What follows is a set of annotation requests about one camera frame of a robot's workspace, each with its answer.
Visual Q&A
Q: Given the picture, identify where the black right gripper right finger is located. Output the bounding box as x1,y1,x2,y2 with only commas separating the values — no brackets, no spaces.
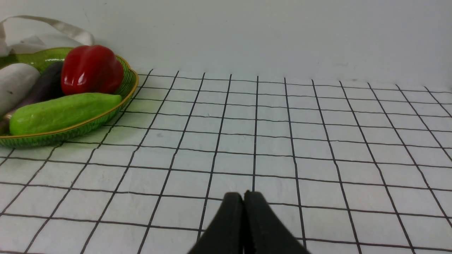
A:
244,191,309,254

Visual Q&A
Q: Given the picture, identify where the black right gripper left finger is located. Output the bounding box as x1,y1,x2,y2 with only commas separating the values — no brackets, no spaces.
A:
189,192,244,254

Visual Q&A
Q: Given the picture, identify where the purple eggplant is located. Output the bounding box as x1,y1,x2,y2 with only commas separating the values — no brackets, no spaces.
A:
1,61,64,134

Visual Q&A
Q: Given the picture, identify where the white cloth tote bag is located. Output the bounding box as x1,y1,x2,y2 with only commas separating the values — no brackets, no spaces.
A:
0,16,95,57

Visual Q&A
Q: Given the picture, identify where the white black grid tablecloth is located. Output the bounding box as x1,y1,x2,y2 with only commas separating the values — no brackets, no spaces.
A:
0,70,452,254

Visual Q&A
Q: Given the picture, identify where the green cucumber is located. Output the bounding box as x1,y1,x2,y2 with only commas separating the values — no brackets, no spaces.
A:
9,93,122,135

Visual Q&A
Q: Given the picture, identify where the red bell pepper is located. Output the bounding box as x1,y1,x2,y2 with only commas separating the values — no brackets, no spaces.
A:
61,45,124,95

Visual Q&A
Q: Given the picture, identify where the green woven plastic basket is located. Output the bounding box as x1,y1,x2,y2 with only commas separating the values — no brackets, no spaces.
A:
0,48,139,149

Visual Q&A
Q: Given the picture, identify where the white radish with leaves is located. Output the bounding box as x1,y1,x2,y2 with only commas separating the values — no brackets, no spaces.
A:
0,63,40,117

